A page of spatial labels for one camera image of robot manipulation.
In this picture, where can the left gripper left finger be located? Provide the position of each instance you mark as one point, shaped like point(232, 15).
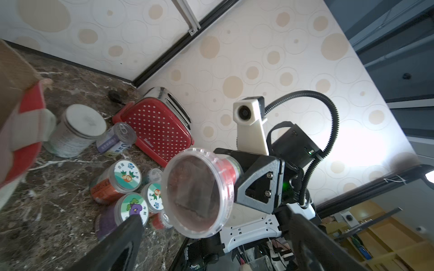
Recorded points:
point(117, 252)

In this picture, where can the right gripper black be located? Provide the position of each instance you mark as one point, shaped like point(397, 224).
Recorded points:
point(270, 181)

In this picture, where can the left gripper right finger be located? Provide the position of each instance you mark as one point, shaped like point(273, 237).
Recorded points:
point(316, 251)

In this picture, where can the purple flower label jar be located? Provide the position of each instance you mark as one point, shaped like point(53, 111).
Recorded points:
point(132, 204)

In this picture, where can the red green label jar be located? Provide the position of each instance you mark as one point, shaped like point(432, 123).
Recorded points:
point(153, 197)

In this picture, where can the red content clear jar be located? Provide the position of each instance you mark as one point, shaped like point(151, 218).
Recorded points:
point(198, 191)

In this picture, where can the orange label seed jar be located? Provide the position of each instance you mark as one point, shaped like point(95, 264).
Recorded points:
point(119, 179)

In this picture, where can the teal label seed jar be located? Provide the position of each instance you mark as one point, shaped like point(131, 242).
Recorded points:
point(152, 176)

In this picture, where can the large white lid canister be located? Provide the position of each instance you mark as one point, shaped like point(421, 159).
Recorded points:
point(78, 128)

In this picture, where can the burlap canvas bag red lining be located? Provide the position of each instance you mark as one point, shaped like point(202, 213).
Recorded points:
point(25, 121)

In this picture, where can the clear small seed jar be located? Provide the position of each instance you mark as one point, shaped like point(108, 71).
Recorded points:
point(160, 221)

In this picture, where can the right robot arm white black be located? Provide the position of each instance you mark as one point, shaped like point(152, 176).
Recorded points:
point(247, 227)

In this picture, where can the red silver toaster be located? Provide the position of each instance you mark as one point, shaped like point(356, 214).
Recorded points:
point(162, 125)

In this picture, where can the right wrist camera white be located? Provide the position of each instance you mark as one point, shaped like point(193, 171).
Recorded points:
point(249, 115)

